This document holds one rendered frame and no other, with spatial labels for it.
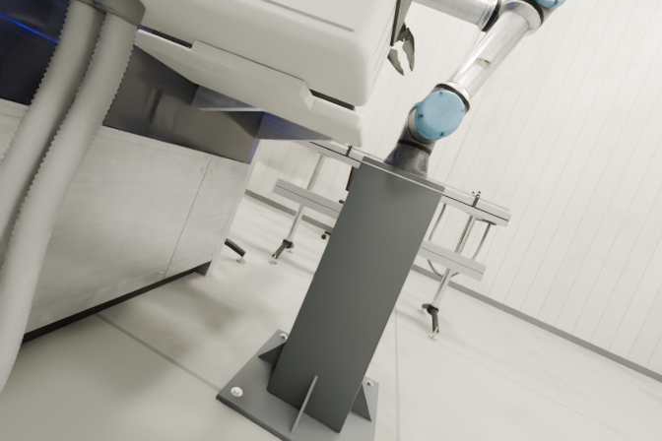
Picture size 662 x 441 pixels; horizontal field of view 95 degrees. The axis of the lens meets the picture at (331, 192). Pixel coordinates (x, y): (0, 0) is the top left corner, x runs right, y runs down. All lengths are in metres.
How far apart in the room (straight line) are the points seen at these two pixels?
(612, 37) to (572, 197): 1.98
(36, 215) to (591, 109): 4.93
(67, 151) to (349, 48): 0.37
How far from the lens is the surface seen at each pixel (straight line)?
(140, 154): 0.96
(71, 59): 0.53
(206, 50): 0.52
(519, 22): 1.03
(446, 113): 0.86
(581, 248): 4.76
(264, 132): 1.47
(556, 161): 4.66
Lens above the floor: 0.68
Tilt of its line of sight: 2 degrees down
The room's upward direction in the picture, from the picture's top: 22 degrees clockwise
